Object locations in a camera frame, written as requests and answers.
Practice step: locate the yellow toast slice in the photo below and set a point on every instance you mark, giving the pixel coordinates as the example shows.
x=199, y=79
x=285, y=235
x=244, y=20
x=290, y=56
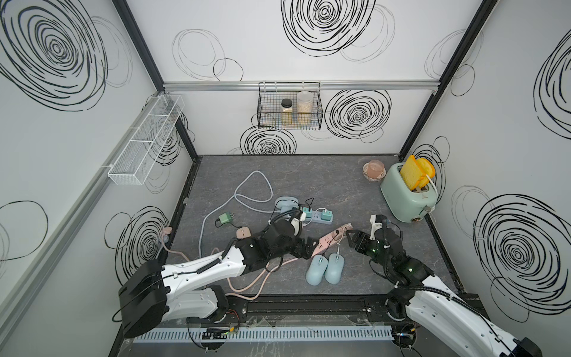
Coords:
x=417, y=173

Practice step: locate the white wire shelf basket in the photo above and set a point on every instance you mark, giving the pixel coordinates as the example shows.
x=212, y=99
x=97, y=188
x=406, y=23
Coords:
x=143, y=150

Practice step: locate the blue power strip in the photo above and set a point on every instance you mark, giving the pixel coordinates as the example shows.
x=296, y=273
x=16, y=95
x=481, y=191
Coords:
x=321, y=216

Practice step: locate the white lid tall jar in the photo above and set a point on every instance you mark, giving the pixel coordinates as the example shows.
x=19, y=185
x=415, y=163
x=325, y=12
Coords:
x=304, y=108

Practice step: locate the pink power strip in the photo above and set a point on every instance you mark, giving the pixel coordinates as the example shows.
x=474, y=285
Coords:
x=331, y=239

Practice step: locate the light blue mouse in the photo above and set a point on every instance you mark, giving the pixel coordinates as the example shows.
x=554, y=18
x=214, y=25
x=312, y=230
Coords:
x=316, y=270
x=334, y=269

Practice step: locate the black wire basket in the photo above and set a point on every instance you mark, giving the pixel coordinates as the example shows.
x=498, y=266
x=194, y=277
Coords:
x=270, y=95

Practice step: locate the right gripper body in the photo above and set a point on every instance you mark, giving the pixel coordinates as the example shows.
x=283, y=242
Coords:
x=368, y=248

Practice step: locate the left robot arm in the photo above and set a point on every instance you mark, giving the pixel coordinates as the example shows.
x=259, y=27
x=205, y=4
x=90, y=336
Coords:
x=156, y=293

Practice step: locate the brown lid spice jar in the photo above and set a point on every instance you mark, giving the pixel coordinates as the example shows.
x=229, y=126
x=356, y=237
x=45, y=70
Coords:
x=287, y=111

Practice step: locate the blue mouse behind strip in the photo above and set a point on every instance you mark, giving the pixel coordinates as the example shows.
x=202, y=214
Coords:
x=286, y=203

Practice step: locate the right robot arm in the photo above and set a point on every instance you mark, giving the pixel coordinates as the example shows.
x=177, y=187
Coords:
x=420, y=296

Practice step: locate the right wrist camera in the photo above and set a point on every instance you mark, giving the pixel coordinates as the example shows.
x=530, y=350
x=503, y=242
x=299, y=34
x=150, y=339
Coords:
x=377, y=222

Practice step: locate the mint green toaster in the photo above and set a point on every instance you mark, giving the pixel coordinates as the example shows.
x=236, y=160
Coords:
x=408, y=206

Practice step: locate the peach mouse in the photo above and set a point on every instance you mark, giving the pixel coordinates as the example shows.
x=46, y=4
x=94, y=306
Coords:
x=243, y=232

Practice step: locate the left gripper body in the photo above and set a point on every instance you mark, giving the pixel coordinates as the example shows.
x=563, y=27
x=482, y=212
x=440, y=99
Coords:
x=293, y=246

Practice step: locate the green charger plug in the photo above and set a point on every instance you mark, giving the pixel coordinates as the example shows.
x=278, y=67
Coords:
x=226, y=218

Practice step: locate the grey cable duct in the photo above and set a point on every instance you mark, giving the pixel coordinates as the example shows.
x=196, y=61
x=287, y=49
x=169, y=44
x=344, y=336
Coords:
x=269, y=334

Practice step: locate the pink glass bowl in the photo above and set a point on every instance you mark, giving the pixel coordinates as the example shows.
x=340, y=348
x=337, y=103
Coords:
x=374, y=170

